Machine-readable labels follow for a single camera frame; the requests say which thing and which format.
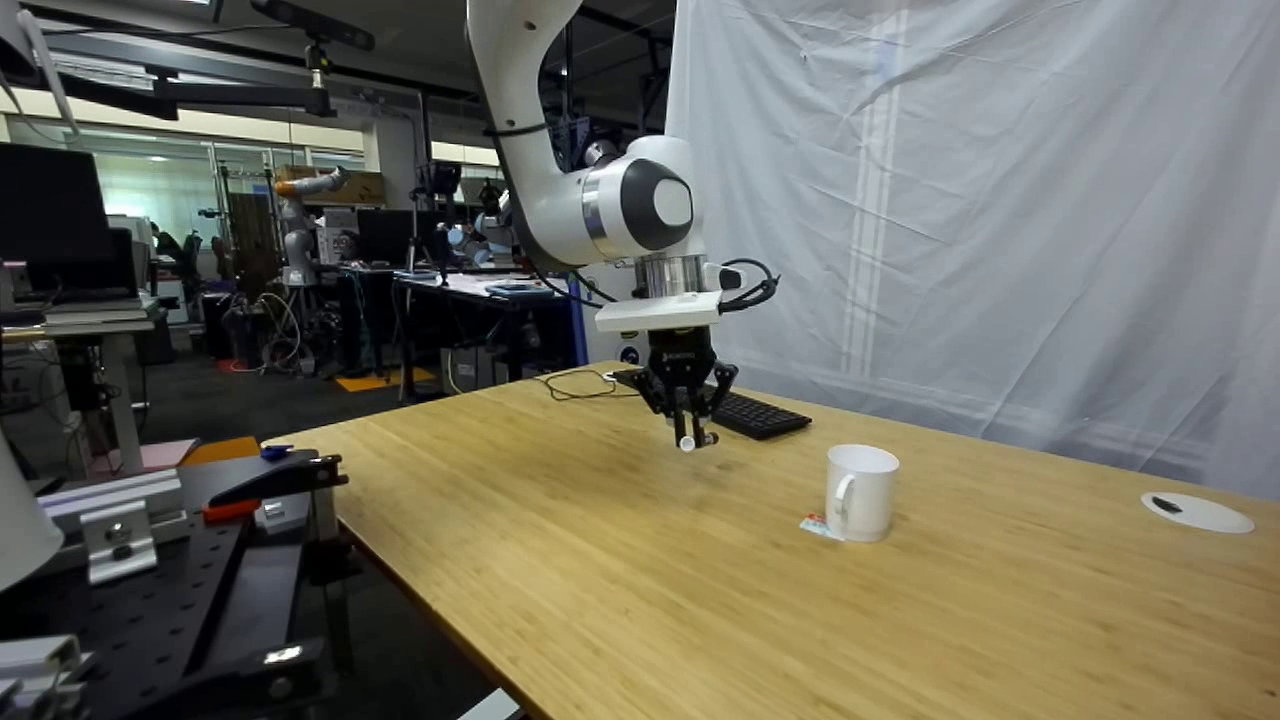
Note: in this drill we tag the black perforated breadboard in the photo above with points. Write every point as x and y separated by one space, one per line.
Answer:
146 624

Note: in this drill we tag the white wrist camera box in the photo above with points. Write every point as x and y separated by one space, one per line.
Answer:
652 314

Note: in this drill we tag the black marker with white cap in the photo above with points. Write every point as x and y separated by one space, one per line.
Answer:
691 441

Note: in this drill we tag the black computer keyboard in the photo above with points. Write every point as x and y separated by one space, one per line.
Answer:
762 417

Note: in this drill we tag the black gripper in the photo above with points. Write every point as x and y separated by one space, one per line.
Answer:
681 354

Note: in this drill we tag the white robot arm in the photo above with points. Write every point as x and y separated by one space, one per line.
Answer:
560 187

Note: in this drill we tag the grey background robot arm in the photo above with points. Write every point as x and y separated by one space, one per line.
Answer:
598 150

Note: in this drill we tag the dark background lab table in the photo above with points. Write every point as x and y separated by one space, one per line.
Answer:
467 284

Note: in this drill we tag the white fabric curtain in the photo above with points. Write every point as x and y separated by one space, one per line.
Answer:
1041 201

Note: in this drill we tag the black screen on cart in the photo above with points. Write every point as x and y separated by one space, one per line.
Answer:
60 220

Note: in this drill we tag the white cabinet with blue edge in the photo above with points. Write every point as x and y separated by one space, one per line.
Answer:
585 334

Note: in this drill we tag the aluminium angle bracket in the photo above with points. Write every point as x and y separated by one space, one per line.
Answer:
119 542

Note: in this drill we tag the white cone shade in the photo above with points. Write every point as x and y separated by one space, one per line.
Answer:
27 522

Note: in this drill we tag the white ceramic mug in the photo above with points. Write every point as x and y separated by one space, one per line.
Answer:
865 497

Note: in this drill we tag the aluminium extrusion bar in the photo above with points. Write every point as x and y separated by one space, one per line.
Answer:
107 491

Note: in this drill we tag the grey equipment cart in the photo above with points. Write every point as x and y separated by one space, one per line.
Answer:
95 361

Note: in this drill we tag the white printed paper card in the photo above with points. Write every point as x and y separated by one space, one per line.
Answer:
816 530

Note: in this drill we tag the white round table grommet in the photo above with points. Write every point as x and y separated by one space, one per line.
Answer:
1197 512

